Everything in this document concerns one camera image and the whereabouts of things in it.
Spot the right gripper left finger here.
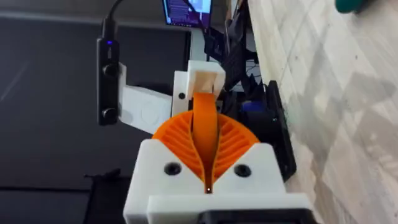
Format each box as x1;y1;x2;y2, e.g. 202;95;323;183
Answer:
123;110;206;224

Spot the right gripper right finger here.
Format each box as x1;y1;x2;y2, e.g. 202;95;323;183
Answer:
213;113;287;195

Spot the orange ribbed wedge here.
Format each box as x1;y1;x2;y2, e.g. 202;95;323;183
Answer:
191;92;219;191

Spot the computer monitor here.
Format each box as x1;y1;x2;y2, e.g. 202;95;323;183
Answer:
161;0;213;29

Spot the dark green toy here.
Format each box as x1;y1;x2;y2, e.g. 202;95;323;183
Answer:
334;0;369;14

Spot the black rail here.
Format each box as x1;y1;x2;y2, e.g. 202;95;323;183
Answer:
262;80;297;184

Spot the left camera mount white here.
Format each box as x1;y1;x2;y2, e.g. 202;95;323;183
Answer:
117;62;174;135

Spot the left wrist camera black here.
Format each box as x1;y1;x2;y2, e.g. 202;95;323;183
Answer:
96;37;121;127

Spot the black camera cable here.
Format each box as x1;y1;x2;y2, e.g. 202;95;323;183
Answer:
101;0;125;40

